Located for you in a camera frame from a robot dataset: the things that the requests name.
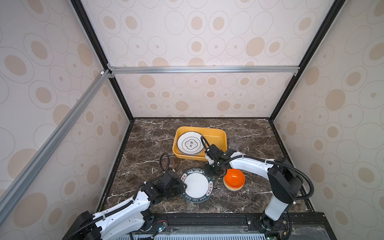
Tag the orange bowl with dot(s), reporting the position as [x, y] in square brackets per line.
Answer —
[235, 177]

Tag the yellow plastic bin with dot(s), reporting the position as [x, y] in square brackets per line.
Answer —
[213, 136]

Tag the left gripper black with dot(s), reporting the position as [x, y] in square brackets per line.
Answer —
[179, 184]

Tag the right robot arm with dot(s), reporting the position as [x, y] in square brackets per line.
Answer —
[288, 184]

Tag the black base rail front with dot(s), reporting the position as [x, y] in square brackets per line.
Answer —
[291, 226]

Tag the white plate green rim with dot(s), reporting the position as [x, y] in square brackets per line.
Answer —
[198, 185]

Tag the black frame post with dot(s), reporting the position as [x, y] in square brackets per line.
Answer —
[319, 36]
[91, 34]

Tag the diagonal aluminium rail left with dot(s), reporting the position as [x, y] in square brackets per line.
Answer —
[33, 168]

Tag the black frame post left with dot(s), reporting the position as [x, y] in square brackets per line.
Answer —
[91, 34]

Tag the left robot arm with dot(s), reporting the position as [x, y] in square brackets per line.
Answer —
[130, 215]

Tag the horizontal aluminium rail back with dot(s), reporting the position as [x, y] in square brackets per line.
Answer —
[205, 69]

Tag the black frame post right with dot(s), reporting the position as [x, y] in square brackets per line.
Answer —
[319, 36]

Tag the white plate quatrefoil pattern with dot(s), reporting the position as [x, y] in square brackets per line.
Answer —
[190, 144]

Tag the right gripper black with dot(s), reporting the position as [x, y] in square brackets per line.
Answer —
[207, 168]

